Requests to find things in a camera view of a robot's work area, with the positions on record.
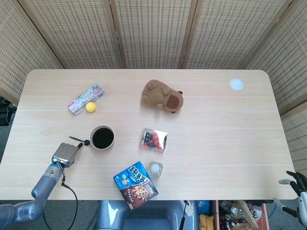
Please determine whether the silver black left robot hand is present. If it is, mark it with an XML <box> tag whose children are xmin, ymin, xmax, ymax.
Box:
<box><xmin>51</xmin><ymin>142</ymin><xmax>84</xmax><ymax>169</ymax></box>

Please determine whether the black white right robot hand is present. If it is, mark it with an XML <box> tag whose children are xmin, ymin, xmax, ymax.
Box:
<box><xmin>272</xmin><ymin>170</ymin><xmax>307</xmax><ymax>222</ymax></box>

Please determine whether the black plastic spoon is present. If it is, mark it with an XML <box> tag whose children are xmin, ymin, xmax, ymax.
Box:
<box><xmin>69</xmin><ymin>136</ymin><xmax>91</xmax><ymax>147</ymax></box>

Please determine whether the beige ceramic bowl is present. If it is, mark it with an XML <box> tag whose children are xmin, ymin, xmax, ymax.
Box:
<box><xmin>89</xmin><ymin>125</ymin><xmax>116</xmax><ymax>151</ymax></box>

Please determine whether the black liquid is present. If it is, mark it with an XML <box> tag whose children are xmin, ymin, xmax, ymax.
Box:
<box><xmin>92</xmin><ymin>127</ymin><xmax>114</xmax><ymax>149</ymax></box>

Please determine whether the yellow foam ball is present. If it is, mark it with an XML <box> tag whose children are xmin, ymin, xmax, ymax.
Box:
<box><xmin>85</xmin><ymin>101</ymin><xmax>97</xmax><ymax>113</ymax></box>

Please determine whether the floral toothpaste box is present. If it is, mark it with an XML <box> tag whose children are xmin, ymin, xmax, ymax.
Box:
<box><xmin>66</xmin><ymin>83</ymin><xmax>106</xmax><ymax>117</ymax></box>

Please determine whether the red crate of clutter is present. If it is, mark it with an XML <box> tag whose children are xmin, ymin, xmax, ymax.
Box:
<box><xmin>212</xmin><ymin>199</ymin><xmax>270</xmax><ymax>230</ymax></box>

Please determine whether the blue chocolate chip cookie box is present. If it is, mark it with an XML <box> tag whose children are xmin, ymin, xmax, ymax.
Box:
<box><xmin>112</xmin><ymin>161</ymin><xmax>160</xmax><ymax>212</ymax></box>

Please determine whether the clear box of red black capsules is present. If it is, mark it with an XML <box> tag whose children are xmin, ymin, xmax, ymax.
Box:
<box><xmin>139</xmin><ymin>127</ymin><xmax>169</xmax><ymax>154</ymax></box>

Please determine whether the clear bottle with green label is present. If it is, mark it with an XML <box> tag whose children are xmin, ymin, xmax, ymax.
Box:
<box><xmin>147</xmin><ymin>161</ymin><xmax>165</xmax><ymax>180</ymax></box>

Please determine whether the blue packet under table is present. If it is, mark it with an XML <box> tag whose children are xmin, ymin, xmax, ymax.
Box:
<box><xmin>197</xmin><ymin>200</ymin><xmax>212</xmax><ymax>214</ymax></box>

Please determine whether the grey robot torso base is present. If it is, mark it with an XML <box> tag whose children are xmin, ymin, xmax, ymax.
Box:
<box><xmin>95</xmin><ymin>199</ymin><xmax>200</xmax><ymax>230</ymax></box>

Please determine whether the yellow cloth bag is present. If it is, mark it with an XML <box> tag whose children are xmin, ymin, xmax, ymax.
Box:
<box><xmin>199</xmin><ymin>213</ymin><xmax>216</xmax><ymax>230</ymax></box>

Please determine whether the brown capybara plush toy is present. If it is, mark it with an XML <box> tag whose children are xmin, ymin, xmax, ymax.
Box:
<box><xmin>140</xmin><ymin>79</ymin><xmax>185</xmax><ymax>114</ymax></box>

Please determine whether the white round desk grommet cap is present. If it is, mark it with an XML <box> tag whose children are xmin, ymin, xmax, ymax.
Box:
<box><xmin>229</xmin><ymin>78</ymin><xmax>246</xmax><ymax>91</ymax></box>

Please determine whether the woven rattan folding screen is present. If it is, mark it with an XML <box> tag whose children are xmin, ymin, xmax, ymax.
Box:
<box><xmin>0</xmin><ymin>0</ymin><xmax>307</xmax><ymax>177</ymax></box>

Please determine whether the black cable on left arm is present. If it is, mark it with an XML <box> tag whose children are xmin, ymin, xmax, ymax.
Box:
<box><xmin>42</xmin><ymin>165</ymin><xmax>79</xmax><ymax>230</ymax></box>

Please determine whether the white perforated bracket plate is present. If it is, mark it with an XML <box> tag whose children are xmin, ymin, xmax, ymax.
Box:
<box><xmin>184</xmin><ymin>200</ymin><xmax>195</xmax><ymax>218</ymax></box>

